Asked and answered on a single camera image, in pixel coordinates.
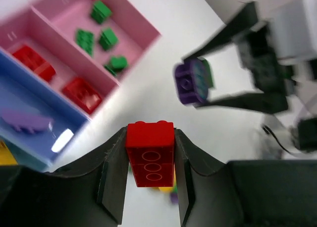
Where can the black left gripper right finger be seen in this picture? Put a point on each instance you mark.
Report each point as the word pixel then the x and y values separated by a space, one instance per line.
pixel 243 193

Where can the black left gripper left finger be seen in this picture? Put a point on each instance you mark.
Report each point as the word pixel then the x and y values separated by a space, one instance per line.
pixel 88 192

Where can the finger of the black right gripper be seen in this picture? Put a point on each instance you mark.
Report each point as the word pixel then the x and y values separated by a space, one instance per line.
pixel 243 20
pixel 267 103

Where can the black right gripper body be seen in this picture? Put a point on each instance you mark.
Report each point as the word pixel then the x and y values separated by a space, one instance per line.
pixel 257 55

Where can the purple lotus lego brick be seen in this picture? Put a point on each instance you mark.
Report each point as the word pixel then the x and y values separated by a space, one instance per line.
pixel 191 82

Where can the red base lego brick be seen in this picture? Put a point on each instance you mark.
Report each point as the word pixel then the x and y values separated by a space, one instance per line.
pixel 150 148

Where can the purple round lego brick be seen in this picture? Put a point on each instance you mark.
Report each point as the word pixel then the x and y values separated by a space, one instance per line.
pixel 24 122

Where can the small green lego brick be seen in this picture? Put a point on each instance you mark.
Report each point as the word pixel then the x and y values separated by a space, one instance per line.
pixel 107 39

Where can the green lego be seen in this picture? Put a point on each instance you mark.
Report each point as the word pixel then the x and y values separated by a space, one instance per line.
pixel 100 12

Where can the red oval lego brick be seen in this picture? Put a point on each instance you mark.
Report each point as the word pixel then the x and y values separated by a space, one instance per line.
pixel 38 65

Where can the purple scalloped lego brick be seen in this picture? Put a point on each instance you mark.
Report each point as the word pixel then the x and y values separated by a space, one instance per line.
pixel 174 198

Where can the green arched lego brick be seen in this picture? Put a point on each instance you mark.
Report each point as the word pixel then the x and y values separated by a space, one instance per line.
pixel 208 75

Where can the green studded lego plate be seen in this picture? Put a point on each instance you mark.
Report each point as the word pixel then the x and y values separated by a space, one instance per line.
pixel 85 40

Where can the light blue container tray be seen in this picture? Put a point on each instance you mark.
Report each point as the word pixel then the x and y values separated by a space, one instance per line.
pixel 24 157

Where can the small red lego in tray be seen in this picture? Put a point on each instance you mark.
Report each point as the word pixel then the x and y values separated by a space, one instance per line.
pixel 81 93

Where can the large pink container tray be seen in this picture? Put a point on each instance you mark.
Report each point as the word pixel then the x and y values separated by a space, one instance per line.
pixel 134 32

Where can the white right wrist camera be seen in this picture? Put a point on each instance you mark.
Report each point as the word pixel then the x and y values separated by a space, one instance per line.
pixel 293 27

